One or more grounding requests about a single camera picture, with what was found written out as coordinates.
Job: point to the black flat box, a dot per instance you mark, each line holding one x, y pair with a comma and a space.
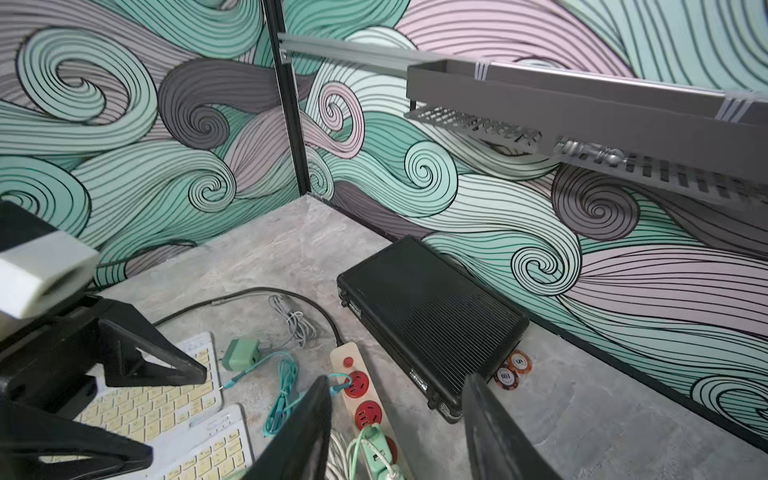
438, 324

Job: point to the aluminium wall rail back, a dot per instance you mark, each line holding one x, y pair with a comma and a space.
380, 59

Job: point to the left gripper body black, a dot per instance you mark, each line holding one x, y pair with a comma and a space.
48, 364

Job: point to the light green charger adapter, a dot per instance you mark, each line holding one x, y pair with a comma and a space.
241, 354

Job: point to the yellow keyboard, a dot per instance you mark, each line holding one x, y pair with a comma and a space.
158, 416
217, 448

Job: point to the wooden power strip green plugs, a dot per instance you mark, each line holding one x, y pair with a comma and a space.
363, 401

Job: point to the small red rings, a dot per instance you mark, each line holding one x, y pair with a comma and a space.
513, 370

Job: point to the black wall tray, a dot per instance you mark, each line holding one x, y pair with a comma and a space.
710, 146

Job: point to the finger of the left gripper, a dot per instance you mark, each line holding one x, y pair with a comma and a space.
133, 353
39, 445

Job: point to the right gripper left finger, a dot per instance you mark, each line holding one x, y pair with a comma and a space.
300, 450

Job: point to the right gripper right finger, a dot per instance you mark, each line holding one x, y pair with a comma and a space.
497, 447

